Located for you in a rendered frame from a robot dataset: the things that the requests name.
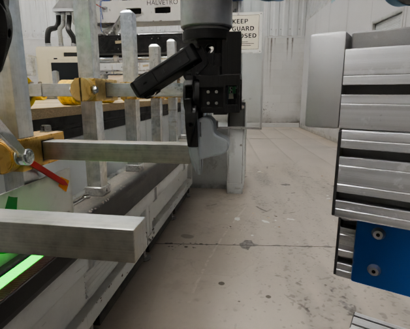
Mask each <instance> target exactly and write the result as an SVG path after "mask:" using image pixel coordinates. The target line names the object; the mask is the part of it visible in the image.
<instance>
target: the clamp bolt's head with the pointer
mask: <svg viewBox="0 0 410 329"><path fill-rule="evenodd" d="M34 160H35V157H34V153H33V152H32V151H27V152H26V153H25V161H26V163H28V164H31V163H32V162H33V163H32V164H31V165H30V166H31V167H33V168H34V169H36V170H38V171H39V172H41V173H43V174H44V175H46V176H48V177H49V178H51V179H53V180H54V181H56V182H58V183H60V184H61V185H68V184H67V182H66V181H65V180H64V179H62V178H60V177H59V176H58V175H56V174H54V173H53V172H51V171H49V170H48V169H47V168H45V167H43V166H42V165H40V164H38V163H37V162H35V161H34ZM14 161H15V163H16V164H17V165H20V164H19V163H18V160H17V154H16V153H14Z"/></svg>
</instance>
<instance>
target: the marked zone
mask: <svg viewBox="0 0 410 329"><path fill-rule="evenodd" d="M17 201H18V197H11V196H8V199H7V203H6V206H5V209H11V210H17ZM0 254H5V253H0Z"/></svg>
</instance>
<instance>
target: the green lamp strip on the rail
mask: <svg viewBox="0 0 410 329"><path fill-rule="evenodd" d="M42 257H43V256H40V255H31V256H30V257H28V258H27V259H25V260H24V261H23V262H21V263H20V264H19V265H17V266H16V267H14V268H13V269H11V271H9V272H7V273H6V274H5V275H3V276H2V277H0V289H1V288H3V287H4V286H5V285H6V284H7V283H9V282H10V281H12V280H13V279H14V278H15V277H17V276H18V275H20V274H21V273H22V272H23V271H25V270H26V269H28V267H30V266H31V265H32V264H34V263H35V262H36V261H38V260H39V259H40V258H42Z"/></svg>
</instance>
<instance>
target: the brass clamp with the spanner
mask: <svg viewBox="0 0 410 329"><path fill-rule="evenodd" d="M33 134H34V136H30V137H26V138H17V140H18V141H19V143H20V144H21V145H22V146H23V147H24V148H29V149H31V150H32V151H33V153H34V156H35V160H34V161H35V162H37V163H38V164H40V165H42V166H43V165H47V164H49V163H52V162H54V161H58V160H52V159H44V154H43V147H42V142H43V141H47V140H52V139H60V140H64V134H63V131H53V132H48V133H40V131H35V132H33ZM14 153H15V152H14V151H13V150H12V149H11V148H10V147H9V146H8V145H7V144H6V143H5V142H4V141H3V140H2V139H1V138H0V174H7V173H9V172H25V171H28V170H31V169H33V167H31V166H22V165H18V164H16V163H15V161H14Z"/></svg>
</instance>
